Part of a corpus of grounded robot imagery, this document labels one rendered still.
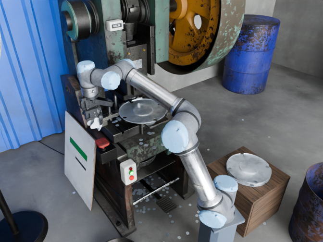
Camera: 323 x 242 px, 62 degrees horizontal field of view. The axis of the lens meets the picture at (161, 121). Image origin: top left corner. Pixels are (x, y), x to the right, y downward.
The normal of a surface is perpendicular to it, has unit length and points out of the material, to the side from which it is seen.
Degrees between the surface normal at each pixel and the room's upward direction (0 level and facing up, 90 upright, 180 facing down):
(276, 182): 0
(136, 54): 90
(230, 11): 85
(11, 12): 90
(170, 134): 85
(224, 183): 7
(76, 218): 0
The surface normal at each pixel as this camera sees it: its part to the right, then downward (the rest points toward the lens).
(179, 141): -0.54, 0.37
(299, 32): -0.80, 0.33
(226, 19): 0.61, 0.46
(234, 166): 0.00, -0.84
